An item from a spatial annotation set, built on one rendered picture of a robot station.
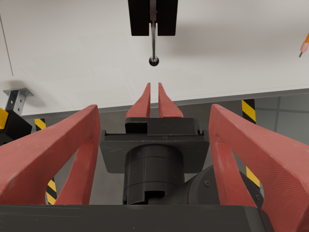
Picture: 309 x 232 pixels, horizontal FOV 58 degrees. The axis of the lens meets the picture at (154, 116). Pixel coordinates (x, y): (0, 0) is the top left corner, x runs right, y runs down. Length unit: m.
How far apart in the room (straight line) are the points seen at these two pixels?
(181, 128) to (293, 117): 1.26
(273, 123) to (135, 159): 1.25
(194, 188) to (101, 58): 0.32
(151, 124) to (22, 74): 0.30
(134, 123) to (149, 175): 0.05
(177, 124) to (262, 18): 0.20
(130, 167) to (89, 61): 0.24
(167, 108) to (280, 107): 1.22
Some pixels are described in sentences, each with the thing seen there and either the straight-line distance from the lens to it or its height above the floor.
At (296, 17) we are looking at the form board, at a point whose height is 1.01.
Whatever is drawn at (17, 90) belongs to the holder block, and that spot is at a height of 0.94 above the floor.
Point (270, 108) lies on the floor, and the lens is 1.46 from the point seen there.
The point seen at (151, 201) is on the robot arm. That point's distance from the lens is 0.24.
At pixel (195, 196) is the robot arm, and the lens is 0.16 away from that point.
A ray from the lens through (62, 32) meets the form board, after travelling 0.42.
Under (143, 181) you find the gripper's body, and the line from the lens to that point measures 0.24.
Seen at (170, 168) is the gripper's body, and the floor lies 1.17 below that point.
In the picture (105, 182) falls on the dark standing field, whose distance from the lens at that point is 1.59.
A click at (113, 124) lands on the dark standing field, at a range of 1.48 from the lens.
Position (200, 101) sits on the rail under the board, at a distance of 0.54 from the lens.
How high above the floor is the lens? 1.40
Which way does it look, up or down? 78 degrees down
